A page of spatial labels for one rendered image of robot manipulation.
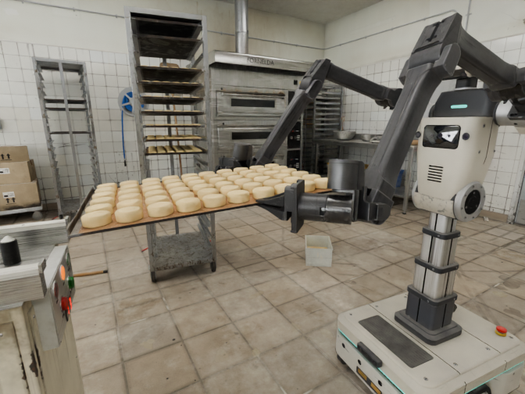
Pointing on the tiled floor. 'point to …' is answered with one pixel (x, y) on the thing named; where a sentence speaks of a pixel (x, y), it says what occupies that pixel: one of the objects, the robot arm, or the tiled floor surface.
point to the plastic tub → (318, 251)
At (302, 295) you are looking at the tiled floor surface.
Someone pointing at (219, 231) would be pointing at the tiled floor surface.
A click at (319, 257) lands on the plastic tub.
